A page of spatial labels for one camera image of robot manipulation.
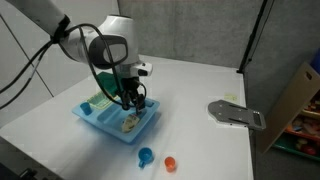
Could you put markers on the orange toy cup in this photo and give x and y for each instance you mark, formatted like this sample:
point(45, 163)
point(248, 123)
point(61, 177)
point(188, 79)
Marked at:
point(170, 163)

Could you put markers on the blue toy sink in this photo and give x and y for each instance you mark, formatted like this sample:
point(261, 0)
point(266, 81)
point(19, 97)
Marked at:
point(133, 133)

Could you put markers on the yellow sticky note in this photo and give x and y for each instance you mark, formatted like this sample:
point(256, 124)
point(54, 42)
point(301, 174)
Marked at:
point(230, 97)

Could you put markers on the yellow-green dish rack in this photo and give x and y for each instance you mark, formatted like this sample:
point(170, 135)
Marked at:
point(97, 100)

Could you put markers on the wooden toy storage shelf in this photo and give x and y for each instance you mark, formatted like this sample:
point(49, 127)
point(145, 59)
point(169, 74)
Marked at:
point(293, 106)

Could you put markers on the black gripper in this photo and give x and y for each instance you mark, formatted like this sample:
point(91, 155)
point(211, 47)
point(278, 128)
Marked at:
point(130, 85)

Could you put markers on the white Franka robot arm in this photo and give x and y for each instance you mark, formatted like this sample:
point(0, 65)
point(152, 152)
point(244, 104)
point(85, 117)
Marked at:
point(110, 43)

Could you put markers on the grey metal mounting plate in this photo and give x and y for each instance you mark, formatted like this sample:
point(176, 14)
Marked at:
point(233, 115)

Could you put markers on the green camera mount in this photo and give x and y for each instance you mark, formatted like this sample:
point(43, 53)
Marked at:
point(106, 81)

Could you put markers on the black vertical pole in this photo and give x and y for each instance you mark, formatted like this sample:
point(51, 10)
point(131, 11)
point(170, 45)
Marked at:
point(255, 33)

